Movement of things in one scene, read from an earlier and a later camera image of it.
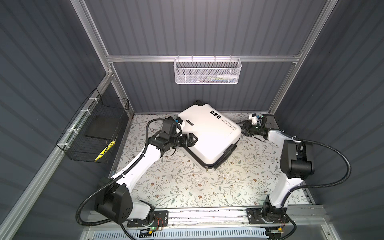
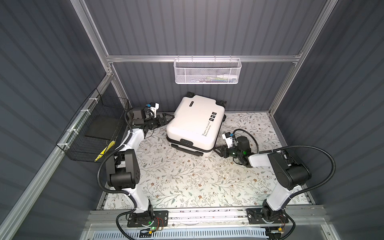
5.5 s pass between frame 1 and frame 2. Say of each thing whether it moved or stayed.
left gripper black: moved
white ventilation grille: stayed
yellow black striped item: stayed
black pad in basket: stayed
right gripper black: moved
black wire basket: stayed
